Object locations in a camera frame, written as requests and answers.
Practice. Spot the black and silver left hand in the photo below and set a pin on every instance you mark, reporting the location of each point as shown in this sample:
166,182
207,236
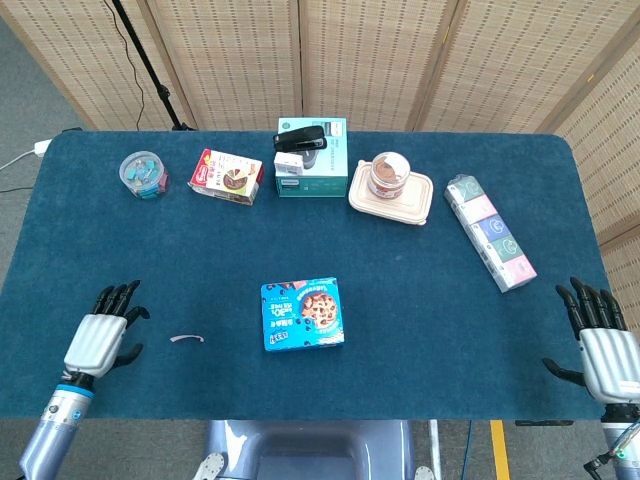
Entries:
95,340

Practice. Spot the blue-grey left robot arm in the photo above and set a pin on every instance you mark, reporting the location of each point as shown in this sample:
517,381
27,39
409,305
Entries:
55,430

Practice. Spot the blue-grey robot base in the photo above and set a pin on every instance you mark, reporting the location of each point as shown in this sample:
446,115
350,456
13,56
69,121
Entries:
310,450

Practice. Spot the teal Philips product box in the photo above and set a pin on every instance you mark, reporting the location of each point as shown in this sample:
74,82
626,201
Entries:
327,172

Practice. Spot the blue cookie box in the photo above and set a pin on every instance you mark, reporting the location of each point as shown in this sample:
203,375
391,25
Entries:
300,315

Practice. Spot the small white box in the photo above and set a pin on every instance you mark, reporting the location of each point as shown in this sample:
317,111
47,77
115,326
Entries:
287,164

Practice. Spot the yellow floor tape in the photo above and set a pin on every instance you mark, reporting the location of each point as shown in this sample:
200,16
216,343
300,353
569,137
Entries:
500,450

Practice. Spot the black and silver right hand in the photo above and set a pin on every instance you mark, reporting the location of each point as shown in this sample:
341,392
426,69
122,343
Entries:
610,360

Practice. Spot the black stapler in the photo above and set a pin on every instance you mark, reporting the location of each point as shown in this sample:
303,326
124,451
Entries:
299,138

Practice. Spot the bamboo folding screen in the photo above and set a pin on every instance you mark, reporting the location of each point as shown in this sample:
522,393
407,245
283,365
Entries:
375,60

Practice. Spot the red and white cake box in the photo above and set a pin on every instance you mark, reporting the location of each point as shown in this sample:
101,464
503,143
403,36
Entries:
225,176

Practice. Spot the black tripod stand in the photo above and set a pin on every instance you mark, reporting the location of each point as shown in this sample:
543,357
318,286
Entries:
150,70

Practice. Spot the beige lidded lunch container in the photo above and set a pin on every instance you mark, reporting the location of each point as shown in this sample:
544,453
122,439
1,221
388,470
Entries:
417,202

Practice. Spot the blue table cloth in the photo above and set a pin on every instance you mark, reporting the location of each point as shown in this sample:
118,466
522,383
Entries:
320,240

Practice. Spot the multicolour tissue pack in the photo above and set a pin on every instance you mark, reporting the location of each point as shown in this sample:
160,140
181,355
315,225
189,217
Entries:
490,232

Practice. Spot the white power strip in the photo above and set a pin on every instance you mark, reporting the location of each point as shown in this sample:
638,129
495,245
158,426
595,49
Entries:
41,147

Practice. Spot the clear jar of binder clips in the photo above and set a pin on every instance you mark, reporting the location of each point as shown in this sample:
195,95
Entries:
144,175

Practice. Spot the clear jar with brown food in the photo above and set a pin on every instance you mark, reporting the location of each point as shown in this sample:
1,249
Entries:
389,175

